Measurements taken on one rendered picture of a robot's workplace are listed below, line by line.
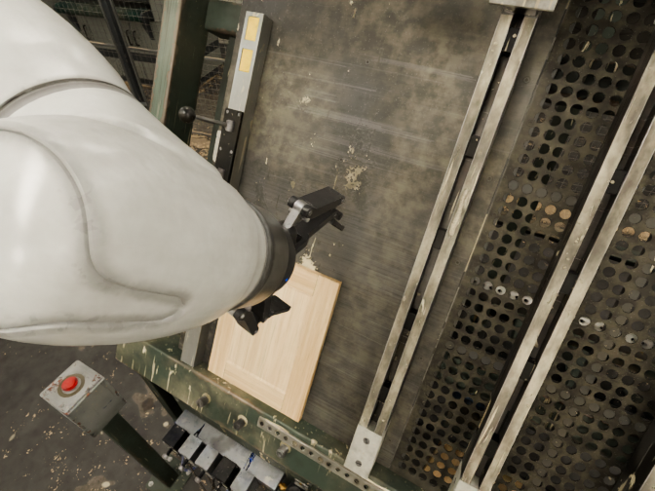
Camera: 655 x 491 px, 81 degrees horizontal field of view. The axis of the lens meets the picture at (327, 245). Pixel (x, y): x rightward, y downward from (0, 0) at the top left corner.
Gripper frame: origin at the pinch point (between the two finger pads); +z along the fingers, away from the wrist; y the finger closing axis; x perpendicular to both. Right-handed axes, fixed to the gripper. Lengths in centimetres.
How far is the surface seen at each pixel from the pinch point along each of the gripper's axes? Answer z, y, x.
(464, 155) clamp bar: 22.8, -31.0, 8.2
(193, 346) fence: 50, 45, -27
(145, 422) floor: 119, 125, -53
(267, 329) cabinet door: 46, 26, -10
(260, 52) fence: 30, -31, -45
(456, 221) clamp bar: 25.1, -20.1, 13.9
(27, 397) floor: 113, 154, -112
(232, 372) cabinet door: 51, 44, -13
